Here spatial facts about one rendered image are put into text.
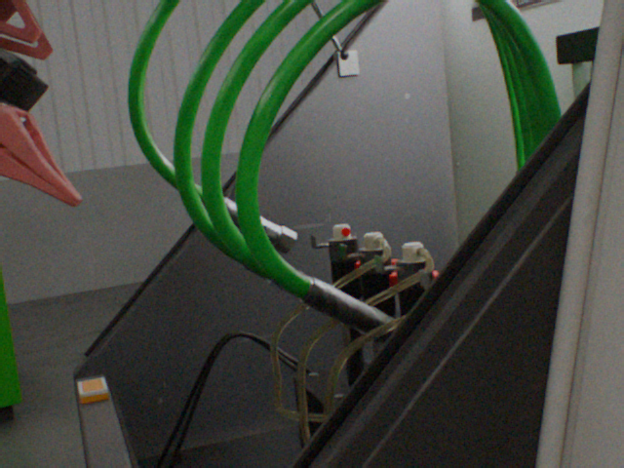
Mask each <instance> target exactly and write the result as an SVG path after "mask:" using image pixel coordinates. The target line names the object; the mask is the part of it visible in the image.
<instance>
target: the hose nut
mask: <svg viewBox="0 0 624 468"><path fill-rule="evenodd" d="M295 241H296V233H294V232H292V231H290V229H288V228H286V227H284V226H283V227H281V234H280V237H279V239H278V240H277V242H276V243H274V244H272V245H273V247H274V248H275V249H277V250H279V252H280V253H283V254H287V253H289V252H290V251H291V249H292V247H293V245H294V243H295Z"/></svg>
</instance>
